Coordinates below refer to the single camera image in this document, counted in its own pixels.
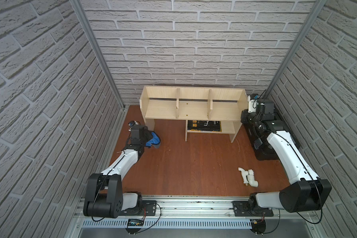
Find grey and blue cloth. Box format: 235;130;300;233
145;131;161;148

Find light wooden bookshelf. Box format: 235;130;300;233
139;86;249;141

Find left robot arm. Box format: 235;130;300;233
83;123;161;221

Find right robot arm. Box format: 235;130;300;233
241;99;332;215

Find black toolbox grey latches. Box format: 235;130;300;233
243;112;301;161

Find black yellow book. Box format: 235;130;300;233
187;120;222;132

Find white plastic pipe fitting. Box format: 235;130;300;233
238;167;259;187

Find left controller board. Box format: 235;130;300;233
126;219;144;235

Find controller board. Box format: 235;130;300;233
250;219;266;235
126;219;144;235

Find white vent grille strip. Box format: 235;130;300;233
81;218;252;229

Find right controller board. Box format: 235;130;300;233
250;219;266;235

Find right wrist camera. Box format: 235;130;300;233
248;94;259;113

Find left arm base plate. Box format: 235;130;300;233
119;200;157;217

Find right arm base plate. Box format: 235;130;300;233
232;201;274;217

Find aluminium rail frame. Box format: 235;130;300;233
74;194;317;221

